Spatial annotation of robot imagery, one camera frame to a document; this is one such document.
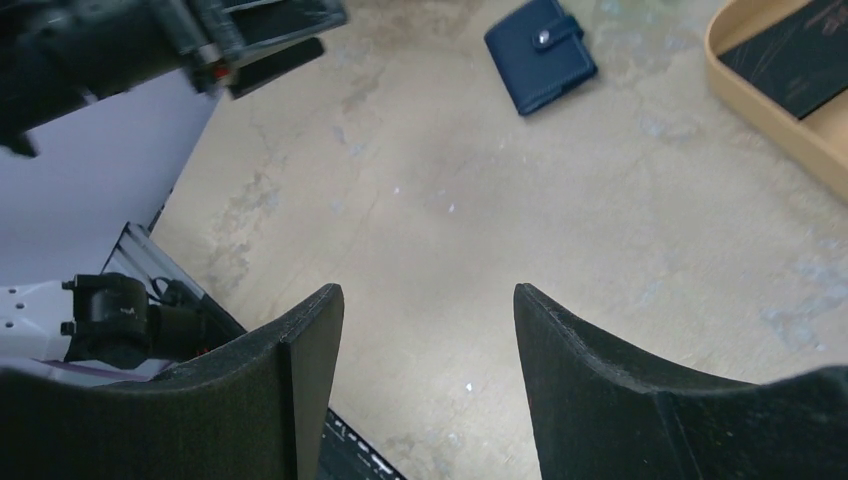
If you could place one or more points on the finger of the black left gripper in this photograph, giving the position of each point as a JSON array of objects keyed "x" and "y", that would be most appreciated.
[
  {"x": 249, "y": 30},
  {"x": 262, "y": 72}
]

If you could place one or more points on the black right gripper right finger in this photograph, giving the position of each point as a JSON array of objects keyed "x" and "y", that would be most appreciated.
[{"x": 602, "y": 408}]

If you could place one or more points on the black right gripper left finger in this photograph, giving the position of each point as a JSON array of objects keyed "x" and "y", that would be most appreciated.
[{"x": 253, "y": 408}]

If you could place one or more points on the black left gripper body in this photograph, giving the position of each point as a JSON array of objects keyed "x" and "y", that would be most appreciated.
[{"x": 58, "y": 57}]

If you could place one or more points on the navy blue card holder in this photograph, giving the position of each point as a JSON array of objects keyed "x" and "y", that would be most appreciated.
[{"x": 539, "y": 53}]

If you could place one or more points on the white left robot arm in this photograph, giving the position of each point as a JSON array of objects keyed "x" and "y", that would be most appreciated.
[{"x": 104, "y": 317}]

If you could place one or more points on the black credit card stack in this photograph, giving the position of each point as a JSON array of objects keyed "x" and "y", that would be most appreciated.
[{"x": 800, "y": 62}]

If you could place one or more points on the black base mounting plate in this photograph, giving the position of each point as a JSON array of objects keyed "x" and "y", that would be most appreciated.
[{"x": 347, "y": 455}]

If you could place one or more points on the aluminium rail frame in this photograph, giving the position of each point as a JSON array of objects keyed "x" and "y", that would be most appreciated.
[{"x": 135, "y": 255}]

